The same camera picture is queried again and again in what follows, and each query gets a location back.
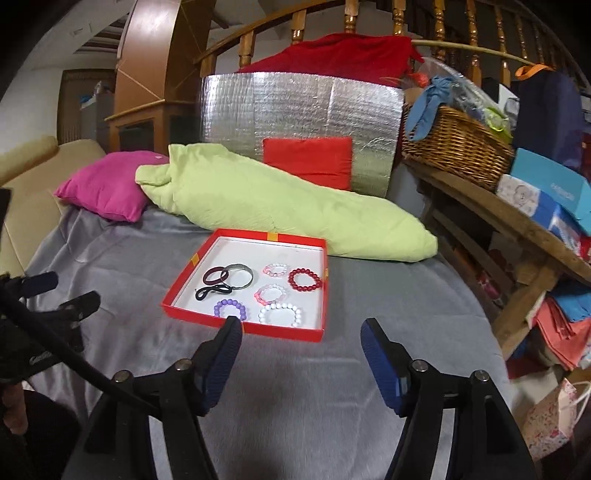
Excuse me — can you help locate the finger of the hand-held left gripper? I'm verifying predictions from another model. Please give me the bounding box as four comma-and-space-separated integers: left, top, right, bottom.
28, 291, 101, 352
9, 271, 59, 300

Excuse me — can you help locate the red shallow cardboard box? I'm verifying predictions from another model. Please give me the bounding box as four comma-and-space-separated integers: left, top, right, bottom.
161, 227, 329, 343

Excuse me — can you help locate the maroon hair band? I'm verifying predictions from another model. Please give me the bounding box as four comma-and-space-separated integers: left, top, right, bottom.
203, 265, 232, 289

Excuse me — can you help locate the navy bag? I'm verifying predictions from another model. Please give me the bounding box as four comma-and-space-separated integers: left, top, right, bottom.
510, 65, 589, 171

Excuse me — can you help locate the magenta pillow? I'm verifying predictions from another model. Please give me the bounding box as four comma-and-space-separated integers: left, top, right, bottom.
54, 151, 171, 223

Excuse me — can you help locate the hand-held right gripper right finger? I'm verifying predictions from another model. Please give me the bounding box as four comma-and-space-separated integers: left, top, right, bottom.
360, 318, 539, 480

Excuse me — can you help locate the light green folded duvet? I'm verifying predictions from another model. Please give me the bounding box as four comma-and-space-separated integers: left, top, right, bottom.
135, 143, 438, 264

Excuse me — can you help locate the white bead bracelet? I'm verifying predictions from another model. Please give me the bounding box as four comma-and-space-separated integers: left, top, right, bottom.
257, 302, 303, 329

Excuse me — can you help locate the black hair tie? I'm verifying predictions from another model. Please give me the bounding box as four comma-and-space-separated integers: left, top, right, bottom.
195, 284, 234, 301

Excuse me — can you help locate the black cable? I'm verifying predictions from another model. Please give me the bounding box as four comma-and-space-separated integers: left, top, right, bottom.
0, 284, 160, 414

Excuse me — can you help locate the clear plastic bag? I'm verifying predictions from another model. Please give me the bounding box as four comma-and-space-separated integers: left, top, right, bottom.
429, 60, 513, 139

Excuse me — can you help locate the light blue cardboard box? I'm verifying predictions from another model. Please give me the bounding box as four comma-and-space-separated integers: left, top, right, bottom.
510, 148, 591, 217

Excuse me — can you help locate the person's left hand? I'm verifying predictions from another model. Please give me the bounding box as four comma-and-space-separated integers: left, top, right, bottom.
0, 383, 28, 437

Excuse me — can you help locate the silver bangle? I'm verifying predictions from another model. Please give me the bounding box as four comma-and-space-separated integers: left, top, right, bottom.
220, 263, 254, 291

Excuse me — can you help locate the red cushion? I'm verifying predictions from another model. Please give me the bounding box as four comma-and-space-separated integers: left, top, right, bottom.
262, 137, 354, 191

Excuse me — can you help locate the silver foil insulation board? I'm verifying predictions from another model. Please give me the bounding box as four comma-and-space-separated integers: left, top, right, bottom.
198, 73, 404, 199

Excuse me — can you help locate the pink purple iridescent bead bracelet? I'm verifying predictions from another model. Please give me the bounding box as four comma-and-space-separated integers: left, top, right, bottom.
254, 284, 287, 306

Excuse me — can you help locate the wicker basket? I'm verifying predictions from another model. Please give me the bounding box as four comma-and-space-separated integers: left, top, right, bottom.
401, 105, 515, 192

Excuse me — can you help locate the blue cloth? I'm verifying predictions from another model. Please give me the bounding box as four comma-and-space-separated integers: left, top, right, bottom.
409, 76, 455, 141

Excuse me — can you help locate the wooden cabinet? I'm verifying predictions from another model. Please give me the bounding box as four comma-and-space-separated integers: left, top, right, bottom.
104, 0, 215, 155

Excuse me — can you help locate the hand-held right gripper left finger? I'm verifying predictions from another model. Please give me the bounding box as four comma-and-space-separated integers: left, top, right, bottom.
62, 316, 244, 480

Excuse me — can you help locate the wooden side table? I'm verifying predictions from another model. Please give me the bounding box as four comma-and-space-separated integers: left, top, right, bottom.
406, 159, 591, 361

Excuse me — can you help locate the dark clothing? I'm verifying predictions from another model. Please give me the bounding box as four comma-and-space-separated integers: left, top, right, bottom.
0, 392, 88, 480

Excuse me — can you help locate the red cloth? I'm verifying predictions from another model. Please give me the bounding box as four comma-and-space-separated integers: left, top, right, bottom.
235, 33, 423, 86

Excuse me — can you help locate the white blue patterned box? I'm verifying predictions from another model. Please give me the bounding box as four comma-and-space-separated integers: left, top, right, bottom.
496, 174, 561, 232

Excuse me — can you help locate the red bead bracelet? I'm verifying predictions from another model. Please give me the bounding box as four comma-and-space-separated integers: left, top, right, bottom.
288, 268, 323, 292

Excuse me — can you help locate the floral gift bag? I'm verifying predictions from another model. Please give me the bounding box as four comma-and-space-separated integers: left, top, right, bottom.
522, 378, 591, 462

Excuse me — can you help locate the pile of pink cloths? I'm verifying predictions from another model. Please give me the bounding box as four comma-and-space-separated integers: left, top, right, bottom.
531, 295, 591, 370

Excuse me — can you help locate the wooden railing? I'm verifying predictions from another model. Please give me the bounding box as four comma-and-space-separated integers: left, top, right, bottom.
193, 0, 591, 100

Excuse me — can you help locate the beige sofa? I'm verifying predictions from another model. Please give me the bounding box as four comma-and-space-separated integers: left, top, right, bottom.
0, 135, 109, 278

